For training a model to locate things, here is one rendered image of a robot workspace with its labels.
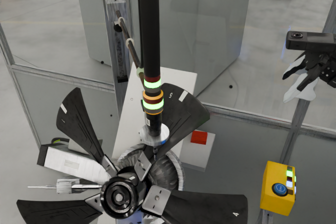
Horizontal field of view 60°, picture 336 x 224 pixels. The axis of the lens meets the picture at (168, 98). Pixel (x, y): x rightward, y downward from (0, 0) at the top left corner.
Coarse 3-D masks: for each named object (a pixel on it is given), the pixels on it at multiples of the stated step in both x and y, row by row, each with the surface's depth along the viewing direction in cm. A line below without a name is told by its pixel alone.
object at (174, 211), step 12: (180, 192) 87; (192, 192) 88; (168, 204) 83; (180, 204) 84; (192, 204) 84; (204, 204) 84; (216, 204) 84; (228, 204) 84; (240, 204) 84; (168, 216) 80; (180, 216) 81; (192, 216) 81; (204, 216) 81; (216, 216) 81; (228, 216) 82; (240, 216) 82
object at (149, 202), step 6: (156, 186) 89; (150, 192) 87; (156, 192) 87; (162, 192) 87; (168, 192) 88; (150, 198) 85; (162, 198) 85; (144, 204) 83; (150, 204) 83; (156, 204) 83; (162, 204) 84; (150, 210) 82; (156, 210) 82; (162, 210) 82
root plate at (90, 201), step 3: (96, 195) 87; (99, 195) 87; (90, 198) 87; (93, 198) 88; (96, 198) 88; (99, 198) 88; (87, 201) 88; (90, 201) 88; (93, 201) 89; (99, 201) 89; (90, 204) 89; (93, 204) 90; (96, 204) 90; (93, 207) 90; (96, 207) 91; (99, 207) 91; (99, 210) 92; (102, 210) 93
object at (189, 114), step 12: (168, 84) 90; (192, 96) 82; (168, 108) 87; (180, 108) 83; (192, 108) 81; (204, 108) 79; (168, 120) 84; (180, 120) 81; (192, 120) 79; (204, 120) 77; (180, 132) 80; (144, 144) 91; (168, 144) 81; (156, 156) 82
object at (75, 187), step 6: (30, 186) 105; (36, 186) 104; (42, 186) 104; (48, 186) 103; (54, 186) 102; (72, 186) 100; (78, 186) 99; (84, 186) 99; (90, 186) 98; (96, 186) 98
